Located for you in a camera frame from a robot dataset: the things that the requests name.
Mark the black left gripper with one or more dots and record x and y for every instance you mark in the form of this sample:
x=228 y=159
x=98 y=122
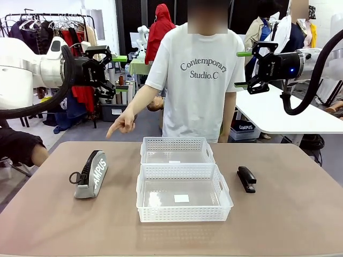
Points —
x=87 y=72

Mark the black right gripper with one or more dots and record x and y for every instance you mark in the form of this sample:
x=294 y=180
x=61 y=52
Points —
x=281 y=66

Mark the grey CAMPUS pencil pouch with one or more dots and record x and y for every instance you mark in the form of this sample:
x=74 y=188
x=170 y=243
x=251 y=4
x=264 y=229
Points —
x=95 y=174

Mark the black stapler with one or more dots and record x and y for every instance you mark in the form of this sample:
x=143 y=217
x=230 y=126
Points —
x=247 y=178

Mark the person's left forearm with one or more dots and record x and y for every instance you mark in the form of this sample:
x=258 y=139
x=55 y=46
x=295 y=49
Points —
x=226 y=115

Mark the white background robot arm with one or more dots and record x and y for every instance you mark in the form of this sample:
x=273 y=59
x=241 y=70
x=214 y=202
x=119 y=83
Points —
x=142 y=34

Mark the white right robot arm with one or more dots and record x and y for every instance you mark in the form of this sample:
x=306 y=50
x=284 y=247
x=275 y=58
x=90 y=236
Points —
x=321 y=63

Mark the person's right hand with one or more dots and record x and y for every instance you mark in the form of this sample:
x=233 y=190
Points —
x=126 y=121

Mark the person's left hand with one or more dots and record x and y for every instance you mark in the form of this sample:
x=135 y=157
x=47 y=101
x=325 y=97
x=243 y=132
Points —
x=223 y=137

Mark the green covered table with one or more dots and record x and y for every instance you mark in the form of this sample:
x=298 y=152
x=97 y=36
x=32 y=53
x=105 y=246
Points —
x=138 y=67

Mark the grey storage bin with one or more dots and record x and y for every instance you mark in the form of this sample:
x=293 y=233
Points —
x=111 y=112

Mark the white background table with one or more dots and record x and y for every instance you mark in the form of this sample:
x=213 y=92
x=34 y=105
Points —
x=268 y=112

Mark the person with dark navy top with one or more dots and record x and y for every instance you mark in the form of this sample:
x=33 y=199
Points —
x=301 y=34

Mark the brown mannequin head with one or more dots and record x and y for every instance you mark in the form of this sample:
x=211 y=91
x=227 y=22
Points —
x=155 y=104

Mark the white basket of CAMPUS pouches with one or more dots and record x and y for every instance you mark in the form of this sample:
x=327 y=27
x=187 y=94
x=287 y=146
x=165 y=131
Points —
x=245 y=131

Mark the red hooded coat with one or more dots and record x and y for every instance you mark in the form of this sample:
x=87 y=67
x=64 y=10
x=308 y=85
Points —
x=158 y=32

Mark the person in white printed t-shirt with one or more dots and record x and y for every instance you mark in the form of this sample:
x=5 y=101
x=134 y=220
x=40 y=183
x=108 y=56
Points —
x=195 y=101

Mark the black clothes rack with garments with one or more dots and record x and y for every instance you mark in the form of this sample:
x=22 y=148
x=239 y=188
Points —
x=32 y=32

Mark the tan mannequin part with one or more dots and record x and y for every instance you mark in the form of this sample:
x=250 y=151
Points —
x=333 y=107

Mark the black bag under table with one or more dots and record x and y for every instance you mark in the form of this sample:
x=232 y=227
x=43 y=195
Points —
x=312 y=142

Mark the white perforated plastic basket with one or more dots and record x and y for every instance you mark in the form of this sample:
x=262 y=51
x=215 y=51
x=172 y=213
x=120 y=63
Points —
x=182 y=211
x=177 y=144

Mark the person arm in black sleeve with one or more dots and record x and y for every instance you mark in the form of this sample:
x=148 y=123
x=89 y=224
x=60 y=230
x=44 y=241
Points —
x=18 y=144

